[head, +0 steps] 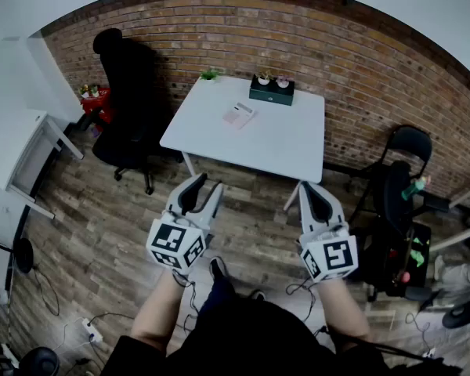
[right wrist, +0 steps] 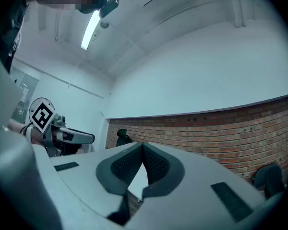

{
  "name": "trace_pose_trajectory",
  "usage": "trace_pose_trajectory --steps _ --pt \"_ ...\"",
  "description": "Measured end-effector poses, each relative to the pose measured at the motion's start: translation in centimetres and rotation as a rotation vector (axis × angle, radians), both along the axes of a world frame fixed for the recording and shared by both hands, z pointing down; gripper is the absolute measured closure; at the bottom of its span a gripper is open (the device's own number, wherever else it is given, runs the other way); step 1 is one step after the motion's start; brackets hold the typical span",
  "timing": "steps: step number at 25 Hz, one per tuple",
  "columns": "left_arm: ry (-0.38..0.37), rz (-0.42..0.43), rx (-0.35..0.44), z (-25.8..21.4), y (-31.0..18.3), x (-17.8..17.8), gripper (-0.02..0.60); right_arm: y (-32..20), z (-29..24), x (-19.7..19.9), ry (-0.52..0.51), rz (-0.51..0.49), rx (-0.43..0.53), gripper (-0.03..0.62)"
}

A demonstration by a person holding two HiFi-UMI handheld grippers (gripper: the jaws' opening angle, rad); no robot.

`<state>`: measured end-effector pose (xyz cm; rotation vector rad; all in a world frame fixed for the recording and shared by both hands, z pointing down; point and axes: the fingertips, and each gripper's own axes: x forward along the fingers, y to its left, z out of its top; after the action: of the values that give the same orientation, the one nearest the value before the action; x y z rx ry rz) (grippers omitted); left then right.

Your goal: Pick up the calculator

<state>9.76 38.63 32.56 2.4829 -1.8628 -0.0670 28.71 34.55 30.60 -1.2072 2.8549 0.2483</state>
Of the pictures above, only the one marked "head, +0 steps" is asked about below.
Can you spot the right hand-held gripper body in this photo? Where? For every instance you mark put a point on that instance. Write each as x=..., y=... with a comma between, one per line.
x=333, y=255

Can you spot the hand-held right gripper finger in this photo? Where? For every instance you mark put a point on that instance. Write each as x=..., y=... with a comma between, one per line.
x=305, y=210
x=335, y=212

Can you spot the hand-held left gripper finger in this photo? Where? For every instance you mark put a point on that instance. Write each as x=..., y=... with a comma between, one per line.
x=178, y=198
x=213, y=210

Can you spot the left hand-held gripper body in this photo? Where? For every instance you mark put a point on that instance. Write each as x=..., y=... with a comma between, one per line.
x=176, y=241

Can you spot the pink calculator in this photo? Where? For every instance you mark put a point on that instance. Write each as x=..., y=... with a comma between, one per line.
x=239, y=115

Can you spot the person's left forearm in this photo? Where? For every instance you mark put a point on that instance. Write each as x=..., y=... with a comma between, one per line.
x=156, y=315

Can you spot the person's right forearm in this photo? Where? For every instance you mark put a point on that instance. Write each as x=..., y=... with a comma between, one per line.
x=342, y=312

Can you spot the white table leg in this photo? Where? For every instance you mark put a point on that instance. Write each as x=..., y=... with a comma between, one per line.
x=189, y=165
x=291, y=196

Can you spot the person's black shoe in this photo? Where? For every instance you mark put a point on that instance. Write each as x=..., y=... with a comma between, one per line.
x=258, y=295
x=218, y=268

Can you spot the black chair with clutter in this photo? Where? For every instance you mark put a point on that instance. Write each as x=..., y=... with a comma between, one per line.
x=395, y=225

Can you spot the person's dark trouser leg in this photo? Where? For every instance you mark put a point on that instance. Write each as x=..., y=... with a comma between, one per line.
x=217, y=292

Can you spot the green bottle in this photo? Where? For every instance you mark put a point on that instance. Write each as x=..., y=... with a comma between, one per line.
x=413, y=188

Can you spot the black folding chair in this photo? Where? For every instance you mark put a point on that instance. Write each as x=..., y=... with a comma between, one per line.
x=409, y=143

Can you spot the black office chair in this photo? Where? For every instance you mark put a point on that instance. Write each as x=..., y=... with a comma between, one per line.
x=129, y=104

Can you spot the person's black top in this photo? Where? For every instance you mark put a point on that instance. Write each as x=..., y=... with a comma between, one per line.
x=250, y=343

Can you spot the dark green box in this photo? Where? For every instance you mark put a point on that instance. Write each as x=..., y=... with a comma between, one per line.
x=270, y=94

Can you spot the white power strip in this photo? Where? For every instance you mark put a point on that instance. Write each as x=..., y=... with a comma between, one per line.
x=92, y=330

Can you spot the white desk with metal legs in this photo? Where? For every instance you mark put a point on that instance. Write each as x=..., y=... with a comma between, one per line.
x=460, y=225

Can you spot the small green leafy plant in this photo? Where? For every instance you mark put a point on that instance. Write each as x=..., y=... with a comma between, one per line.
x=209, y=74

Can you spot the small plant in pink pot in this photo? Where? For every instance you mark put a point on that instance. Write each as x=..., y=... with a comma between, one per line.
x=283, y=82

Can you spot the small plant in white pot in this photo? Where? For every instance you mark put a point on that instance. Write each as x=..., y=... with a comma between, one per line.
x=264, y=78

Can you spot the small potted flowers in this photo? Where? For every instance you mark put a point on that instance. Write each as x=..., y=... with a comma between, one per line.
x=88, y=90

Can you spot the black round fan base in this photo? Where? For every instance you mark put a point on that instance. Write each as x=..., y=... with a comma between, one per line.
x=462, y=313

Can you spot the black fan stand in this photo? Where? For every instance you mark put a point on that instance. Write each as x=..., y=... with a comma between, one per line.
x=23, y=255

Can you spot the white side desk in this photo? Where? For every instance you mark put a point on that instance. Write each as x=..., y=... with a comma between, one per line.
x=27, y=151

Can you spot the black round device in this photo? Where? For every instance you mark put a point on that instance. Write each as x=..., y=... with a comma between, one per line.
x=41, y=362

